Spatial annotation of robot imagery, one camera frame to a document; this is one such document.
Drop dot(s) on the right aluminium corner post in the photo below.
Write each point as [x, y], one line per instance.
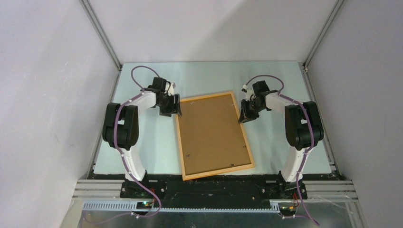
[323, 31]

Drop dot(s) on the left aluminium corner post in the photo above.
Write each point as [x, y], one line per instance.
[96, 23]

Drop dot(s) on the aluminium corner post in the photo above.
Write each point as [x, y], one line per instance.
[96, 23]
[323, 31]

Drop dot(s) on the brown backing board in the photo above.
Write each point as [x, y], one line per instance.
[211, 135]

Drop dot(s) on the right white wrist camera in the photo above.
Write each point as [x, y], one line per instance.
[249, 93]

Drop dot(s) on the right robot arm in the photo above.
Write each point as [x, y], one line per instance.
[303, 127]

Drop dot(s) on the aluminium frame front rail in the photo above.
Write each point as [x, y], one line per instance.
[333, 203]

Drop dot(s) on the orange wooden picture frame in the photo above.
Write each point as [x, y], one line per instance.
[245, 163]

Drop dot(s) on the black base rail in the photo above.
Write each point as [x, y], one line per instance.
[217, 192]

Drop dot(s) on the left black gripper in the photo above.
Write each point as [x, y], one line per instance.
[172, 109]

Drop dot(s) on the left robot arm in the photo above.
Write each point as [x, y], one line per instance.
[121, 122]

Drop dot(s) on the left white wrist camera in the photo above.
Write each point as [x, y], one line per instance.
[169, 90]

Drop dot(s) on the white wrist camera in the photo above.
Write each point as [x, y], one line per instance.
[249, 93]
[169, 90]

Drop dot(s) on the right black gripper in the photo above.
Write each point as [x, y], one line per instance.
[245, 115]

